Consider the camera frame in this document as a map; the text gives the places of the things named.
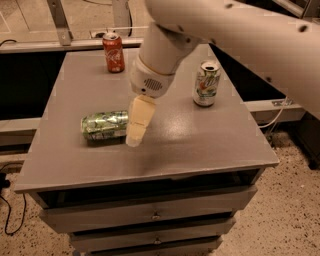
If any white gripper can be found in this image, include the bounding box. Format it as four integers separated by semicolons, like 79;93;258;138
126;54;176;147

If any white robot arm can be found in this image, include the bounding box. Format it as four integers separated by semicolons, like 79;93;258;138
126;0;320;147

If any red cola can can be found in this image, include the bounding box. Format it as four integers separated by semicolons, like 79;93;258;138
102;32;125;73

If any white green soda can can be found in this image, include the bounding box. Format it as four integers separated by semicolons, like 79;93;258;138
193;59;221;107

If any grey drawer cabinet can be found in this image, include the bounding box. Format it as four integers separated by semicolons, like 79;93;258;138
14;43;280;256

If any top grey drawer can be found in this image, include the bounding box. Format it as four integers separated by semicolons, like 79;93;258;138
40;185;257;233

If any grey drawer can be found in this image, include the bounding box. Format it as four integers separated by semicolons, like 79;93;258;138
90;236;222;256
40;185;257;233
71;218;235;252

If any middle grey drawer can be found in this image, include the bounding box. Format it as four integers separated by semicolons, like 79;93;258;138
71;218;235;252

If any bottom grey drawer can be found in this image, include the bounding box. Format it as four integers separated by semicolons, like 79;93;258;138
90;236;222;256

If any grey metal rail frame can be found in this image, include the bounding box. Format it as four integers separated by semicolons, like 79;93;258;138
0;0;320;147

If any white cable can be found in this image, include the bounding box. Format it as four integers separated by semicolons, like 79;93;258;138
258;97;289;130

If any black floor cable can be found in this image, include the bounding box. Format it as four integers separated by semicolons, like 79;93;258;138
0;162;28;236

